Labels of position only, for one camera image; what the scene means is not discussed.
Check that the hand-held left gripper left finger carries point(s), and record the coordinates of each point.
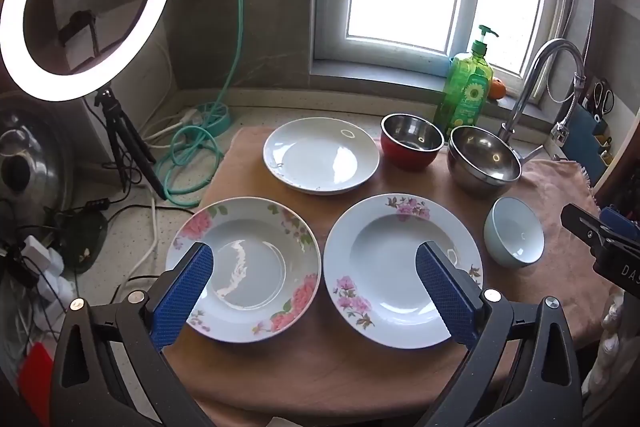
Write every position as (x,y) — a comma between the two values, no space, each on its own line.
(182,287)

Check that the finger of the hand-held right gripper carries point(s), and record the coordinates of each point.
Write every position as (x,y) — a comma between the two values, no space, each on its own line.
(620,223)
(582,224)

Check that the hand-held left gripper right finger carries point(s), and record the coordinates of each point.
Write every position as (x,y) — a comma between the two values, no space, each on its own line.
(445,292)

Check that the light blue ceramic bowl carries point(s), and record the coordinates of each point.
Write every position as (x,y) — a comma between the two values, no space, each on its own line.
(515,232)

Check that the plate with small pink blossoms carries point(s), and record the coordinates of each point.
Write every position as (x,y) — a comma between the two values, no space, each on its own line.
(385,257)

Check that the plate with large pink roses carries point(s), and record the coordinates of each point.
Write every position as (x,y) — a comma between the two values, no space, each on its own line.
(250,257)

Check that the large stainless steel bowl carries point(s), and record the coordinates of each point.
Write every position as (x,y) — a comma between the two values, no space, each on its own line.
(480,157)

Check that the red steel-lined bowl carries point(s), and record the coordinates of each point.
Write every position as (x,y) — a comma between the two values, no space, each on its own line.
(407,159)

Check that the plain white plate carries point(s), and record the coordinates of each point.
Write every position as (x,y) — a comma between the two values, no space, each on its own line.
(320,157)

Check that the person's right hand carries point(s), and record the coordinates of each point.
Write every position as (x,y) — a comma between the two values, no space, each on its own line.
(611,324)

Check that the blue utensil holder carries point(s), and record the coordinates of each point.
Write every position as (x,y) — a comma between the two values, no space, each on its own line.
(590,142)

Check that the metal pull-out sprayer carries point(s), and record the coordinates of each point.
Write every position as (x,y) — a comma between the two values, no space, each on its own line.
(562,129)

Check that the dark round dish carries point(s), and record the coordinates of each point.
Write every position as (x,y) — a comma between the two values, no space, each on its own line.
(85,239)

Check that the black scissors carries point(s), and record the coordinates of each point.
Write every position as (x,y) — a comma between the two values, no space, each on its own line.
(604,97)

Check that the white power adapter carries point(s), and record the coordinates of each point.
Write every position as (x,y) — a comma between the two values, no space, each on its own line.
(42,264)

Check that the pink towel mat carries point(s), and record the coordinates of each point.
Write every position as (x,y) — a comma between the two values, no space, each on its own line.
(310,372)

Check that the orange fruit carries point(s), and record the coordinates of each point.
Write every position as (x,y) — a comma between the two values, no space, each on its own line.
(498,90)

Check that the chrome kitchen faucet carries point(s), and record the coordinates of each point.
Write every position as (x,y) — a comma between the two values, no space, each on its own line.
(537,62)

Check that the red flat object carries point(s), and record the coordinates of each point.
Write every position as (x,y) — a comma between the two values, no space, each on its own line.
(36,377)

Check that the teal power strip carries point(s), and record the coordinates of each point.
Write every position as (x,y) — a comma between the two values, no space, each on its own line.
(220,117)

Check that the green dish soap bottle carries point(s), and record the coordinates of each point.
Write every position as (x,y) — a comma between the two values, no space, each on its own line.
(465,92)

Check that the steel pot lid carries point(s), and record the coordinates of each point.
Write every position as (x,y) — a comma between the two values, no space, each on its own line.
(30,142)

